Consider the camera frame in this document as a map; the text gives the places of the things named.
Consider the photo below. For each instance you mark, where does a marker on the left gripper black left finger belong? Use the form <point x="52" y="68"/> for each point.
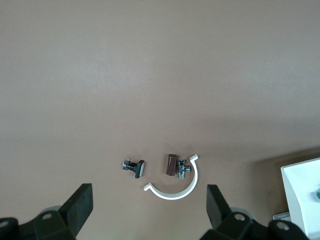
<point x="62" y="225"/>

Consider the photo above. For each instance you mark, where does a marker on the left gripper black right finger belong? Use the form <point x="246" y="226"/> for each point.
<point x="230" y="227"/>

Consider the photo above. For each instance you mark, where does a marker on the black square push button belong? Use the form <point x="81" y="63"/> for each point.
<point x="138" y="170"/>

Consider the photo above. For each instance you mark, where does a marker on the white curved pipe clamp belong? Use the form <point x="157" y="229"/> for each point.
<point x="172" y="196"/>

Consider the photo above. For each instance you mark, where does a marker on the brown table cover mat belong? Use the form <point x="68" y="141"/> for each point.
<point x="150" y="75"/>

